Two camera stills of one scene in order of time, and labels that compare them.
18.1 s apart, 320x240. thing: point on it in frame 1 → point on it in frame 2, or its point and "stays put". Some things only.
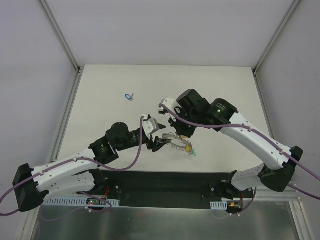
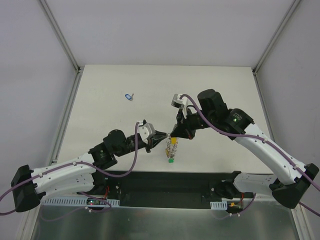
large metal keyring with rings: [172, 135] → [171, 148]
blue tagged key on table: [128, 97] stays put
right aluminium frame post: [289, 12] stays put
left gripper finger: [161, 126] → [160, 133]
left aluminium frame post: [78, 68] stays put
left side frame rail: [67, 113] stays put
